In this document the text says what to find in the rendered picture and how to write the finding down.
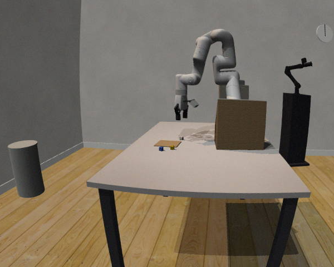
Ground tan mat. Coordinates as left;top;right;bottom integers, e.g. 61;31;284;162
154;140;181;147

